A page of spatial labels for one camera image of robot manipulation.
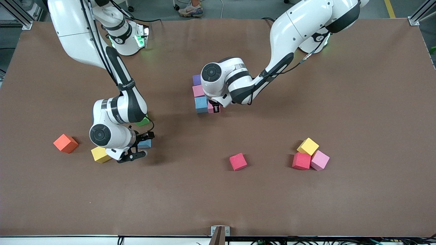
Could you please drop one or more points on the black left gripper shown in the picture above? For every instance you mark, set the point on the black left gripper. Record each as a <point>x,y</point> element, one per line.
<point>215,107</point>

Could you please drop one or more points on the purple foam cube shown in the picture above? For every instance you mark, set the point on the purple foam cube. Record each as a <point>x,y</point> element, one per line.
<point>196,79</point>

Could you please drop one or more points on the orange foam cube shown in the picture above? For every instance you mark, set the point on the orange foam cube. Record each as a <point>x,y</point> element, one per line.
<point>65,143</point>

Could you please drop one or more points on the green foam cube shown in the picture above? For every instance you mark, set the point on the green foam cube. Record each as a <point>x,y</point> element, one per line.
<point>143,121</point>

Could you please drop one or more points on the red foam cube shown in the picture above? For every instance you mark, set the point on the red foam cube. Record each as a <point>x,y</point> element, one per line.
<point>238,161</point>
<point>301,161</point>

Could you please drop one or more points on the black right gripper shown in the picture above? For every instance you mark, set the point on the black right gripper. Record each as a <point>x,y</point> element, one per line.
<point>142,137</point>

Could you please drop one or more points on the black chair caster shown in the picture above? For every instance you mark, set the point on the black chair caster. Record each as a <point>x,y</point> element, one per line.
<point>130,8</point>
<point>176,6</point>

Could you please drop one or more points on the beige shoe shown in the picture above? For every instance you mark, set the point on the beige shoe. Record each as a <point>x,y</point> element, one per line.
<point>190,11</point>

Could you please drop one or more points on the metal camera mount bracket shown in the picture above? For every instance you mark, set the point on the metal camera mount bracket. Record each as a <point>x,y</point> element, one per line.
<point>219,233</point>

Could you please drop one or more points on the yellow foam cube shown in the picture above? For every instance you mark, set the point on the yellow foam cube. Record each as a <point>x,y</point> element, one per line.
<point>99,154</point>
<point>308,146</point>

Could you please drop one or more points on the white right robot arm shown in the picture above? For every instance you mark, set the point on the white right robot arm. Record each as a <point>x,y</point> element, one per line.
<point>78,30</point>

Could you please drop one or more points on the person's bare leg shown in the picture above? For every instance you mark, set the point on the person's bare leg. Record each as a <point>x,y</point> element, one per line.
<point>195,2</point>

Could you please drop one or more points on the pink foam cube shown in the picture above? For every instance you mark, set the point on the pink foam cube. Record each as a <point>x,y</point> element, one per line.
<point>320,160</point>
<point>197,90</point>
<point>210,109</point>

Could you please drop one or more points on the large table cover mat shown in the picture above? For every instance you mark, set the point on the large table cover mat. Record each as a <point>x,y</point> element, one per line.
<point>218,204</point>

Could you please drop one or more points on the blue foam cube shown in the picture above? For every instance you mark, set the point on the blue foam cube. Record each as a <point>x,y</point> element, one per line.
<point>201,103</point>
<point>145,144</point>

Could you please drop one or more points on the aluminium frame post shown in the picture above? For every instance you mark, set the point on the aluminium frame post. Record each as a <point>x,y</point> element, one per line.
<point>20,15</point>
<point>414,21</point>

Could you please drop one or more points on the small green item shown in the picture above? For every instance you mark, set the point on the small green item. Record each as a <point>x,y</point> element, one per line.
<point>433,50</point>

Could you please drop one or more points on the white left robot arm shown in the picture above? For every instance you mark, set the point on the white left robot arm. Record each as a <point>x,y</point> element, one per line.
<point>296,23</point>

